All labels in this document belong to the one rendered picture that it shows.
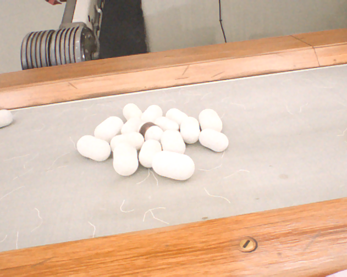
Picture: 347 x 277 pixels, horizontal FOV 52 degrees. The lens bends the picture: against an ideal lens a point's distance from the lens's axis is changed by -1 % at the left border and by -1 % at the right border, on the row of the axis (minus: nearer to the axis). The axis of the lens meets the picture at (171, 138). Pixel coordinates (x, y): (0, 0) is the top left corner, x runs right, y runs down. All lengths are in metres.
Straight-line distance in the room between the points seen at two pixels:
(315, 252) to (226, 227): 0.05
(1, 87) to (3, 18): 1.95
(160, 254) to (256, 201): 0.10
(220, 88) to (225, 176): 0.20
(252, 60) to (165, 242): 0.37
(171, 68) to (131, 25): 1.87
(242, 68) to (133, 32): 1.89
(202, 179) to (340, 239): 0.13
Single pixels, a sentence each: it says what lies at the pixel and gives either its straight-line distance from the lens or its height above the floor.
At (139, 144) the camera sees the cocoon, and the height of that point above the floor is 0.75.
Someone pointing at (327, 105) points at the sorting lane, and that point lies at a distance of 0.43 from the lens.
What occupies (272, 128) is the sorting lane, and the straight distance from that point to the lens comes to 0.37.
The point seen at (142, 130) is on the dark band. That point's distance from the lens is 0.35.
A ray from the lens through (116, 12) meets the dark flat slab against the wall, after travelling 2.37.
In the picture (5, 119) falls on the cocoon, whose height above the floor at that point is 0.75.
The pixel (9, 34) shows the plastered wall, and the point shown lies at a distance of 2.51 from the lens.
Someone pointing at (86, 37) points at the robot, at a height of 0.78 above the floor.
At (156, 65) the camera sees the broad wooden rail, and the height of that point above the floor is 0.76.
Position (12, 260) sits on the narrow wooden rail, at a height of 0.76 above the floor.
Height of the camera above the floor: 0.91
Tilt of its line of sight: 28 degrees down
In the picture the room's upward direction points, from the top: 7 degrees counter-clockwise
